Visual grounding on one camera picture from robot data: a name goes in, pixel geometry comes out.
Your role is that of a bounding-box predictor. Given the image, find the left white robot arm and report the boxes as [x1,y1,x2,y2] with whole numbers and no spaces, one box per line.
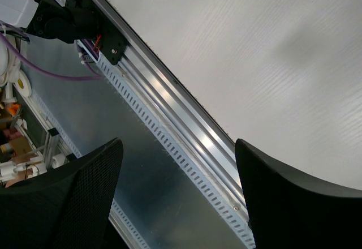
[1,0,99,44]

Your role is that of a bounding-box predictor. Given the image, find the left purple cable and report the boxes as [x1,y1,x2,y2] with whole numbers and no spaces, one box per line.
[0,19,104,81]

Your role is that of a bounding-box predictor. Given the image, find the slotted white cable duct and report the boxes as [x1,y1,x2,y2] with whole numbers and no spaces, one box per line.
[77,41,256,248]

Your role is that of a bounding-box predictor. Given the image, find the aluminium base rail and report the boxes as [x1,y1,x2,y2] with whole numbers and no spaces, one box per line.
[92,0,248,229]

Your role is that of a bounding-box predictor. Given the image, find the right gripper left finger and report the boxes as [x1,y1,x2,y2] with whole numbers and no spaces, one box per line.
[1,138,123,248]

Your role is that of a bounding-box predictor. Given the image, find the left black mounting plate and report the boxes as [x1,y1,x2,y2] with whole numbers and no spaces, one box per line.
[66,0,128,65]

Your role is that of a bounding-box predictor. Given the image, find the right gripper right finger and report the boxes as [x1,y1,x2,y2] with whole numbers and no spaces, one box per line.
[235,139,361,248]

